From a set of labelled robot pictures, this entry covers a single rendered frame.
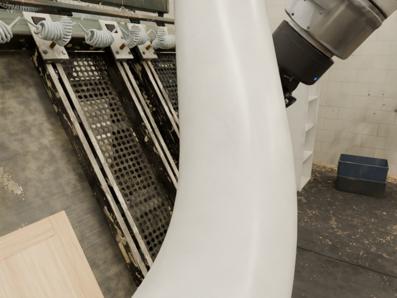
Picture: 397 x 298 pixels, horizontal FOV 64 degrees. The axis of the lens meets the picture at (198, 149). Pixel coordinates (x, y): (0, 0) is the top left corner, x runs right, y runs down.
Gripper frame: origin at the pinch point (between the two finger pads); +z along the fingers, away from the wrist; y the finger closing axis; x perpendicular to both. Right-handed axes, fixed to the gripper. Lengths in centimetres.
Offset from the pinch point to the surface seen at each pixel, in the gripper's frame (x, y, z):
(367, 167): -42, -424, 74
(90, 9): -90, -25, 22
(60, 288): -14, -9, 76
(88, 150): -52, -24, 56
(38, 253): -24, -5, 72
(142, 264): -11, -36, 71
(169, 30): -118, -86, 29
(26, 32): -92, -8, 39
